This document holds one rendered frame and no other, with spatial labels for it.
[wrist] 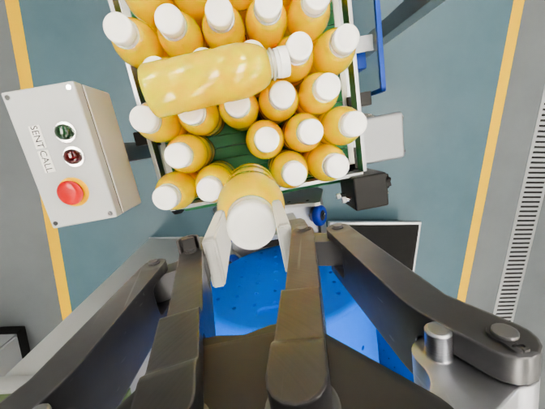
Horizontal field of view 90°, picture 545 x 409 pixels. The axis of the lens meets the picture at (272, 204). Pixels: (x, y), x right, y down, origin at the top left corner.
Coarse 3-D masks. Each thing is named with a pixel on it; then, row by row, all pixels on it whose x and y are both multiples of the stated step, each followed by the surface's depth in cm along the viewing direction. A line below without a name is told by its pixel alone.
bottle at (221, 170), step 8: (208, 168) 47; (216, 168) 47; (224, 168) 49; (232, 168) 57; (200, 176) 46; (208, 176) 45; (216, 176) 46; (224, 176) 47; (224, 184) 46; (216, 200) 47
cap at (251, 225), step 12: (240, 204) 21; (252, 204) 21; (264, 204) 21; (228, 216) 21; (240, 216) 21; (252, 216) 21; (264, 216) 21; (228, 228) 21; (240, 228) 21; (252, 228) 21; (264, 228) 21; (240, 240) 21; (252, 240) 21; (264, 240) 21
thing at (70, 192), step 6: (60, 186) 40; (66, 186) 40; (72, 186) 40; (78, 186) 40; (60, 192) 40; (66, 192) 40; (72, 192) 40; (78, 192) 40; (60, 198) 40; (66, 198) 40; (72, 198) 40; (78, 198) 40; (72, 204) 40
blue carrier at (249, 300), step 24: (240, 264) 55; (264, 264) 53; (216, 288) 47; (240, 288) 46; (264, 288) 44; (336, 288) 41; (216, 312) 40; (240, 312) 39; (264, 312) 39; (336, 312) 36; (360, 312) 38; (336, 336) 35; (360, 336) 38
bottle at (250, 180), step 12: (240, 168) 33; (252, 168) 31; (264, 168) 36; (228, 180) 28; (240, 180) 25; (252, 180) 25; (264, 180) 25; (228, 192) 24; (240, 192) 24; (252, 192) 24; (264, 192) 24; (276, 192) 25; (228, 204) 24; (276, 228) 25
